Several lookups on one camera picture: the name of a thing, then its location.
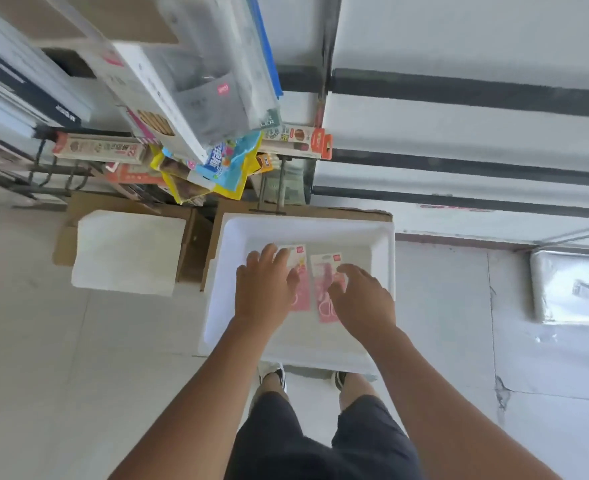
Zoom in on grey metal shelf bracket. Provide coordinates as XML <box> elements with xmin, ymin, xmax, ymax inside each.
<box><xmin>256</xmin><ymin>157</ymin><xmax>288</xmax><ymax>216</ymax></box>

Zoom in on pink scissors packet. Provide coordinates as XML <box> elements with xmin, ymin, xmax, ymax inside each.
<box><xmin>277</xmin><ymin>245</ymin><xmax>311</xmax><ymax>312</ymax></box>
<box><xmin>310</xmin><ymin>253</ymin><xmax>348</xmax><ymax>324</ymax></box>

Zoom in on bundle of clear plastic packets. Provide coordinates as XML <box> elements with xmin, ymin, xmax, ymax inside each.
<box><xmin>156</xmin><ymin>0</ymin><xmax>281</xmax><ymax>146</ymax></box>

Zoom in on person's left shoe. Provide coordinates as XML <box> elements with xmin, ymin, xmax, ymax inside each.
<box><xmin>258</xmin><ymin>362</ymin><xmax>288</xmax><ymax>394</ymax></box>

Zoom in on stack of white black books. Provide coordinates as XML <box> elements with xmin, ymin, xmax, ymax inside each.
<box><xmin>0</xmin><ymin>0</ymin><xmax>93</xmax><ymax>141</ymax></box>

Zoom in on brown wooden shelf board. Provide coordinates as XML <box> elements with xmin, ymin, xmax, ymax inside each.
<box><xmin>0</xmin><ymin>0</ymin><xmax>180</xmax><ymax>48</ymax></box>

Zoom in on person's right forearm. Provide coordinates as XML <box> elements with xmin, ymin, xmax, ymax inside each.
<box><xmin>360</xmin><ymin>327</ymin><xmax>563</xmax><ymax>480</ymax></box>

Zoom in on person's left forearm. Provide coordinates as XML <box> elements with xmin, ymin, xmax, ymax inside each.
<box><xmin>108</xmin><ymin>315</ymin><xmax>282</xmax><ymax>480</ymax></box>

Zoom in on yellow snack bag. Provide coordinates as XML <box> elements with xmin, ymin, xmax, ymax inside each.
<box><xmin>150</xmin><ymin>145</ymin><xmax>261</xmax><ymax>206</ymax></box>

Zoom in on long white red-print box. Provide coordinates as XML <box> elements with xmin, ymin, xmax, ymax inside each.
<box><xmin>51</xmin><ymin>133</ymin><xmax>148</xmax><ymax>165</ymax></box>

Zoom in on blue snack bag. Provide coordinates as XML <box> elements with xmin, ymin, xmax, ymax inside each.
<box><xmin>193</xmin><ymin>132</ymin><xmax>263</xmax><ymax>193</ymax></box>

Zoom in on person's right hand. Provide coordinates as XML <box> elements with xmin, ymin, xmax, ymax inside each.
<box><xmin>327</xmin><ymin>264</ymin><xmax>398</xmax><ymax>343</ymax></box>

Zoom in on black metal wire rack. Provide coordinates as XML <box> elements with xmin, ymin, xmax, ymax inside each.
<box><xmin>0</xmin><ymin>124</ymin><xmax>136</xmax><ymax>198</ymax></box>

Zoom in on plastic-wrapped white package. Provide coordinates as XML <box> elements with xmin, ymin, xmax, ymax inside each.
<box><xmin>530</xmin><ymin>248</ymin><xmax>589</xmax><ymax>326</ymax></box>

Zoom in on large white box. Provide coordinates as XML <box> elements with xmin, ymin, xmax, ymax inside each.
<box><xmin>111</xmin><ymin>42</ymin><xmax>210</xmax><ymax>165</ymax></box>

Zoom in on flat red box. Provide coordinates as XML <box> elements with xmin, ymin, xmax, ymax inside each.
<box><xmin>105</xmin><ymin>162</ymin><xmax>165</xmax><ymax>185</ymax></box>

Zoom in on white foam box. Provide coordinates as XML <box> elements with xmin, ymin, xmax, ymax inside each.
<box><xmin>198</xmin><ymin>212</ymin><xmax>397</xmax><ymax>376</ymax></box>

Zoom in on black shorts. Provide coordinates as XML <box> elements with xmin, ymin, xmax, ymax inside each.
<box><xmin>224</xmin><ymin>392</ymin><xmax>423</xmax><ymax>480</ymax></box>

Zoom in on person's left hand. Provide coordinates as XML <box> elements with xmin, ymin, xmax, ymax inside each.
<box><xmin>234</xmin><ymin>244</ymin><xmax>301</xmax><ymax>329</ymax></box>

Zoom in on blue folder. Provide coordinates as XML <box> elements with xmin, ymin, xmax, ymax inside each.
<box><xmin>246</xmin><ymin>0</ymin><xmax>284</xmax><ymax>98</ymax></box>

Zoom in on long box with orange end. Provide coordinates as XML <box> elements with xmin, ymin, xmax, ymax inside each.
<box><xmin>259</xmin><ymin>123</ymin><xmax>334</xmax><ymax>161</ymax></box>

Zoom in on white foam lid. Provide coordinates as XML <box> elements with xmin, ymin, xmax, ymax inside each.
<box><xmin>71</xmin><ymin>210</ymin><xmax>187</xmax><ymax>297</ymax></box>

